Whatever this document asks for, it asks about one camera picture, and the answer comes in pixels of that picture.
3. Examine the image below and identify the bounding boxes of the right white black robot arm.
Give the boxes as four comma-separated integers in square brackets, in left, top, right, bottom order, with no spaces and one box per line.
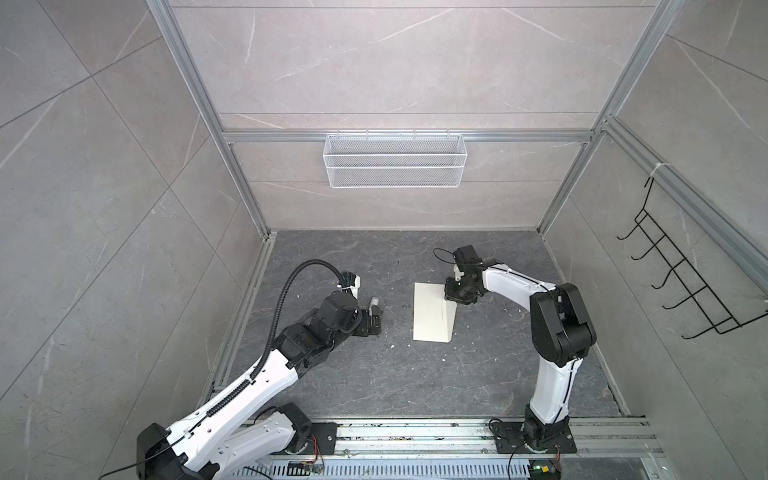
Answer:
[444,245,597,452]

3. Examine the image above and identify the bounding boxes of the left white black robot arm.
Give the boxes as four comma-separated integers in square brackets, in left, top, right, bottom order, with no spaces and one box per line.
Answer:
[136,291,382,479]

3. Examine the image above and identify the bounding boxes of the cream paper envelope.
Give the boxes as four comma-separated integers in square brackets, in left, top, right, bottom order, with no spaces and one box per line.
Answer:
[413,283,457,343]

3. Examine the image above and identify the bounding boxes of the aluminium frame profiles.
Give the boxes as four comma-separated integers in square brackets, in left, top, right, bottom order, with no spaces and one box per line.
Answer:
[143,0,768,295]

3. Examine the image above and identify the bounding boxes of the black wire hook rack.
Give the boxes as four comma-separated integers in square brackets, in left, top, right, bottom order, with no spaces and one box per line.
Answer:
[616,178,767,341]

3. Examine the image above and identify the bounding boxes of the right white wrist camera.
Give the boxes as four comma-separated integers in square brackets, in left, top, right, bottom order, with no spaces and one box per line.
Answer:
[452,245,484,282]

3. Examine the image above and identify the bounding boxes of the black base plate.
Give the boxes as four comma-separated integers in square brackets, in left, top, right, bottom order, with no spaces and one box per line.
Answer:
[298,422,339,456]
[488,419,577,454]

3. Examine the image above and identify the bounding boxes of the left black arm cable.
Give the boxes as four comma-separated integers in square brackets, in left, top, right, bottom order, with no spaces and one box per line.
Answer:
[203,259,349,421]

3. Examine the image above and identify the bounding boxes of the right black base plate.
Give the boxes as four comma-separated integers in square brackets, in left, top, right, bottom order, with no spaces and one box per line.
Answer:
[488,419,577,454]

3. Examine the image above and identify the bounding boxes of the white wire mesh basket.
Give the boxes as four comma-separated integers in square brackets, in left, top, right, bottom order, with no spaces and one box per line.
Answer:
[323,133,468,189]

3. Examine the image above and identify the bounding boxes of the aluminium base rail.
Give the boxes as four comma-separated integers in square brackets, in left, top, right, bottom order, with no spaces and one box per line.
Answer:
[161,416,667,480]

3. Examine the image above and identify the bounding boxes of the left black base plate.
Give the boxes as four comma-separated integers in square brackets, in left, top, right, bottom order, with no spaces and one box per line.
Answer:
[298,422,339,456]

